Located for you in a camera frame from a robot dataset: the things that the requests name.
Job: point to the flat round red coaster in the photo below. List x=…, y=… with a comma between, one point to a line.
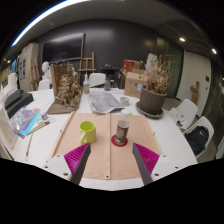
x=114, y=141

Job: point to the wrapped newspaper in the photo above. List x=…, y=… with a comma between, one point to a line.
x=104, y=101

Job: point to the wooden easel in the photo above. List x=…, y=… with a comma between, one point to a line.
x=87, y=65

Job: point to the paint brush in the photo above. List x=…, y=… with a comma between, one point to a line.
x=41, y=126

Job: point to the colourful book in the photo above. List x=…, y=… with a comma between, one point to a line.
x=25, y=120

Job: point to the long ceiling light strip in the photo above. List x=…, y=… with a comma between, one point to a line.
x=36, y=18

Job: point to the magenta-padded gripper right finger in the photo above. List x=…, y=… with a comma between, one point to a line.
x=165, y=166

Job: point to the dried plant in grey pot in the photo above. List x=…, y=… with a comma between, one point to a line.
x=151, y=100

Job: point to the red box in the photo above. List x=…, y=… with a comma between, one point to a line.
x=130, y=66

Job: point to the small white cup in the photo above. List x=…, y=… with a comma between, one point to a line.
x=124, y=101

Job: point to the wooden figure by wall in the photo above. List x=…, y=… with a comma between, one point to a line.
x=194, y=92

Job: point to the grey spray bottle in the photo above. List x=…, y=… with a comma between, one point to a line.
x=107, y=85

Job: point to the white spray bottle green label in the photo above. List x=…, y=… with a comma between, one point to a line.
x=86, y=86

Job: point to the beige cabinet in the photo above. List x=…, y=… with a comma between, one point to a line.
x=26, y=66

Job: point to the clear bottle with dark drink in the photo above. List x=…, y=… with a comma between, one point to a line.
x=122, y=130

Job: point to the golden sculpture on wooden base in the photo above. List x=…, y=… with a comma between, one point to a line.
x=68, y=90

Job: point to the grey plant saucer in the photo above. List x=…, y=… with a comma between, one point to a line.
x=148, y=115

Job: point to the light wooden board with rails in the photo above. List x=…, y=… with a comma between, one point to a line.
x=100, y=156

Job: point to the white bust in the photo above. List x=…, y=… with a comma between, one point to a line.
x=45, y=69

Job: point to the black wall screen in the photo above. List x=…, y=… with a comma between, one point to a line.
x=63, y=48

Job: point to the yellow-green mug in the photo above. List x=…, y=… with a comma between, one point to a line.
x=89, y=133

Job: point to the round ceiling spotlight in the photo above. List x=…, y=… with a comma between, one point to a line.
x=182, y=39
x=214, y=51

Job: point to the small jar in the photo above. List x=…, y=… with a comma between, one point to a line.
x=44, y=116

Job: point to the black backpack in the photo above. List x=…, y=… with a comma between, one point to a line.
x=197, y=140

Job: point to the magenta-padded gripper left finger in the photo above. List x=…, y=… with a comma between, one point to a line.
x=56, y=166

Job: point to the black box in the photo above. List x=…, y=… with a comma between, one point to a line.
x=18, y=101

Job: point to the brown cardboard box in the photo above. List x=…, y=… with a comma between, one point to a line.
x=133, y=85

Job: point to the white chair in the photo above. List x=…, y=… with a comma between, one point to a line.
x=206, y=123
x=97, y=79
x=188, y=110

